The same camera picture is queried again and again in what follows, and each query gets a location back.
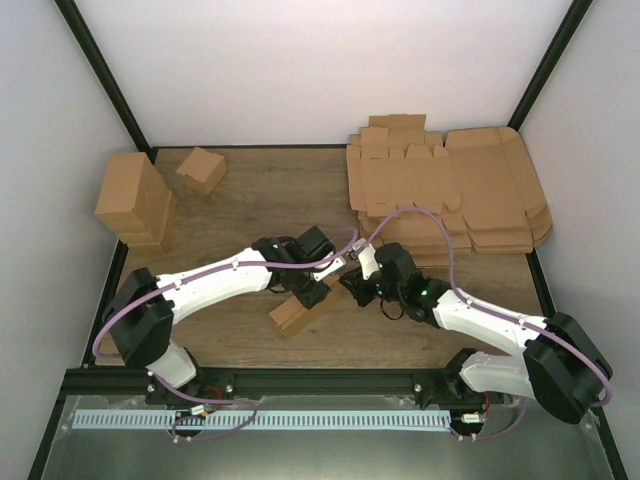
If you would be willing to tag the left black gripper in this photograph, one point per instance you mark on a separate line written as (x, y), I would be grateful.
(309, 299)

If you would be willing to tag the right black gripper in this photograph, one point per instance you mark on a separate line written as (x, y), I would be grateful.
(357, 291)

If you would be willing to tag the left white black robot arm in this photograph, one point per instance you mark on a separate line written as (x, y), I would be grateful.
(148, 306)

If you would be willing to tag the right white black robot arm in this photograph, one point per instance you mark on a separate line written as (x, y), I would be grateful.
(549, 359)

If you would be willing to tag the small folded cardboard box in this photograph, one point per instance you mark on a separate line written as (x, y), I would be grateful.
(202, 170)

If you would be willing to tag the low folded cardboard box stack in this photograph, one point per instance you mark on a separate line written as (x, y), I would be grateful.
(149, 226)

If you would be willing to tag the tall folded cardboard box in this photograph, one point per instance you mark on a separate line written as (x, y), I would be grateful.
(128, 177)

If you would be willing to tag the stack of flat cardboard blanks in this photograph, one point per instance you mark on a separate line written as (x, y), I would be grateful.
(401, 180)

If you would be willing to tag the large flat cardboard blanks stack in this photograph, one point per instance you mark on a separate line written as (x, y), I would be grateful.
(503, 203)

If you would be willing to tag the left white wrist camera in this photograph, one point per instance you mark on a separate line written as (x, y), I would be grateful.
(328, 268)

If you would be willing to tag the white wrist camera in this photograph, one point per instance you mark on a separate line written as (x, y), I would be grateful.
(328, 268)
(364, 253)

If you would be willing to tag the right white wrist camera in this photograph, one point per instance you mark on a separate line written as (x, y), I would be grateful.
(364, 253)

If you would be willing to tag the black aluminium frame rail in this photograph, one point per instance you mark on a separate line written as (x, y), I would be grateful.
(257, 382)

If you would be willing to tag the light blue slotted cable duct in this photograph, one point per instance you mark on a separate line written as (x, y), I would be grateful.
(403, 420)

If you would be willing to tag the grey metal base plate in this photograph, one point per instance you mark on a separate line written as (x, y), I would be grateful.
(521, 442)

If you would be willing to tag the right black frame post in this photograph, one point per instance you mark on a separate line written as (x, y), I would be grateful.
(561, 39)

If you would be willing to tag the black frame post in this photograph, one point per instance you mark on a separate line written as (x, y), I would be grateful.
(561, 39)
(91, 51)

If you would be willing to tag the left black frame post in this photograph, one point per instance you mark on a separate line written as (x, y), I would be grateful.
(91, 51)

